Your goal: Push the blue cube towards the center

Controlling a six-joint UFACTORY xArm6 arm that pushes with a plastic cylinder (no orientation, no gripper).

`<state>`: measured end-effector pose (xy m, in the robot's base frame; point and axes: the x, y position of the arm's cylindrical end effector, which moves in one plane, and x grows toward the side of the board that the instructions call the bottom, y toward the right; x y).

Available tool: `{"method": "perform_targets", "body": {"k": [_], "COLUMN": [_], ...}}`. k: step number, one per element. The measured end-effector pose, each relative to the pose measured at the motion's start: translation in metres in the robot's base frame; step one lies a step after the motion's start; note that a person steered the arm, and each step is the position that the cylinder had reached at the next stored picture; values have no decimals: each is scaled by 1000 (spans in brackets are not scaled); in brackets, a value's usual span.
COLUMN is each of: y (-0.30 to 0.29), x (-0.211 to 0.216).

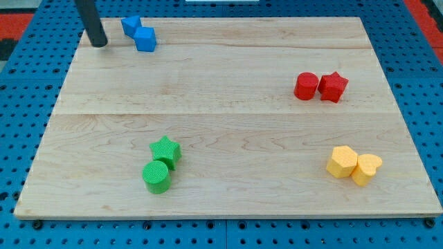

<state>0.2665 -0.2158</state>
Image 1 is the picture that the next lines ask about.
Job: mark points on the blue cube block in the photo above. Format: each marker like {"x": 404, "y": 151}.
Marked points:
{"x": 145, "y": 39}

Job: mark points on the light wooden board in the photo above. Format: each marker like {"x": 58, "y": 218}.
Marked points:
{"x": 250, "y": 149}

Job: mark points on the yellow heart block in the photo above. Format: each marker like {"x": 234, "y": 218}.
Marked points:
{"x": 366, "y": 169}

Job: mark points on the green star block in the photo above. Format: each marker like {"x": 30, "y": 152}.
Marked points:
{"x": 166, "y": 151}

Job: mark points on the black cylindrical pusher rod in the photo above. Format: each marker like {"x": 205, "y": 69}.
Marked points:
{"x": 92, "y": 23}

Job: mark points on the red cylinder block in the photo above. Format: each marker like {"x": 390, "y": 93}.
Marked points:
{"x": 306, "y": 85}

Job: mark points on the green cylinder block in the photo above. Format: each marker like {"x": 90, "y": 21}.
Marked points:
{"x": 156, "y": 177}

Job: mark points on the yellow hexagon block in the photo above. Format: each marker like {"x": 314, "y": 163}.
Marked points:
{"x": 342, "y": 161}

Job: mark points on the red star block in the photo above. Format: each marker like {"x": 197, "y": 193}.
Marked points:
{"x": 331, "y": 87}

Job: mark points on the blue triangular prism block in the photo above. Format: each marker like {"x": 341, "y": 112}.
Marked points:
{"x": 130, "y": 25}

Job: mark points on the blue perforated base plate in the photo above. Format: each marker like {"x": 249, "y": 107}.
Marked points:
{"x": 33, "y": 76}

